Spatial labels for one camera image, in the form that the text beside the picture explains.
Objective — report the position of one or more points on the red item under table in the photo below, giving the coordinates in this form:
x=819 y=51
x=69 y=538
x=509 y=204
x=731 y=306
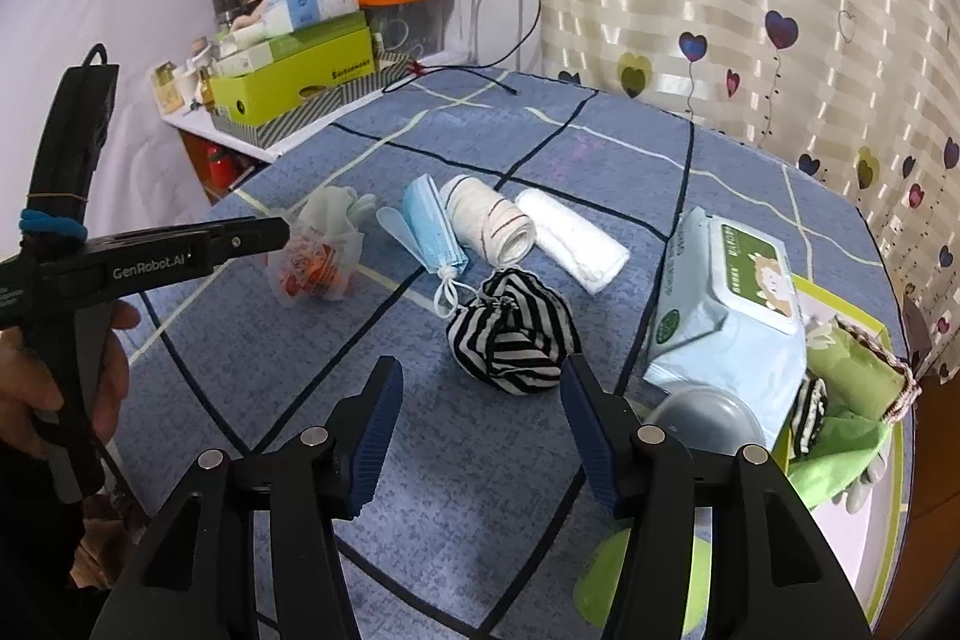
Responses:
x=221 y=168

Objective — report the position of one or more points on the small black white striped cloth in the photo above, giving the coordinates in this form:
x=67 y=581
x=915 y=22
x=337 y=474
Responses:
x=810 y=419

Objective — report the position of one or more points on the clear plastic storage bin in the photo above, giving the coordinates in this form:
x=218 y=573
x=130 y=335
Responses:
x=412 y=33

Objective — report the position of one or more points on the black white striped sock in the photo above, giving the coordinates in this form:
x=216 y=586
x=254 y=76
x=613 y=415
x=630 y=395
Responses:
x=517 y=340

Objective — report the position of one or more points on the green patterned cloth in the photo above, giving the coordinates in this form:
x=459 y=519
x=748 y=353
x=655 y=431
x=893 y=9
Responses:
x=855 y=370

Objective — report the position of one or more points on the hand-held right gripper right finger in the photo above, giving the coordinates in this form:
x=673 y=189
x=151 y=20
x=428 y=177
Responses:
x=592 y=437

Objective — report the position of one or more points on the rolled beige striped sock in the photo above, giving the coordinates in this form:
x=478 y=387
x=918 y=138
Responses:
x=487 y=220

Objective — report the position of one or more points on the clear round plastic container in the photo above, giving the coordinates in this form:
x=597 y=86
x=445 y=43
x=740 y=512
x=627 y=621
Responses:
x=705 y=419

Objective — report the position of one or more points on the small red tassel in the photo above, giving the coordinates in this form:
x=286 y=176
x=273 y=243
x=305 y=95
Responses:
x=418 y=65

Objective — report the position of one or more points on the thin green cloth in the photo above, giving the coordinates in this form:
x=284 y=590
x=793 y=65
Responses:
x=840 y=452

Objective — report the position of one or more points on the white side table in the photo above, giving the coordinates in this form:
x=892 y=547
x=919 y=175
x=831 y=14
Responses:
x=217 y=141

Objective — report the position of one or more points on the green cardboard box white inside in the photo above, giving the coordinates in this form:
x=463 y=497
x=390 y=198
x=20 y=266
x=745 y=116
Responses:
x=821 y=299

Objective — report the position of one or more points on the white glove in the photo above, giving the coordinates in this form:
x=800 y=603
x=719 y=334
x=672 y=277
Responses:
x=870 y=475

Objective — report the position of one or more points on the person's left hand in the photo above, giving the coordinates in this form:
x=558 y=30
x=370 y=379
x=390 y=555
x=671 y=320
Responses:
x=124 y=370

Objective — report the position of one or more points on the lime green shoebox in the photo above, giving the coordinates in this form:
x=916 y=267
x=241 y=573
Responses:
x=285 y=81

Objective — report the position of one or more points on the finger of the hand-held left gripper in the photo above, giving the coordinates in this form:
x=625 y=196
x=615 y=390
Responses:
x=255 y=246
x=240 y=227

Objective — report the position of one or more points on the blue white tissue pack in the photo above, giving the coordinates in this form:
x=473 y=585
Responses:
x=307 y=6

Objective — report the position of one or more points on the blue face mask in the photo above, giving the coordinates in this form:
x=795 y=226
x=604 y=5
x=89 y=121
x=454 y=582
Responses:
x=431 y=227

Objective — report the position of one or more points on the blue checked blanket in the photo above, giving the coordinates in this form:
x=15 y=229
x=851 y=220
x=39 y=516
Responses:
x=450 y=123

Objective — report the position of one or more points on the clear plastic bag red contents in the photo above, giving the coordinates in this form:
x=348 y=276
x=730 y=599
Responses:
x=307 y=265

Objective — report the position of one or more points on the light blue wet wipes pack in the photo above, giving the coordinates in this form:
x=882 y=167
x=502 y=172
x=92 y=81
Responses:
x=712 y=340

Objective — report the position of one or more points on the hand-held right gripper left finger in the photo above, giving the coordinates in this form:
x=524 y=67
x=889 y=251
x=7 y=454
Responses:
x=375 y=430

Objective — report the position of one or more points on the white towel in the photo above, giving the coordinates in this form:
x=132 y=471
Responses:
x=577 y=242

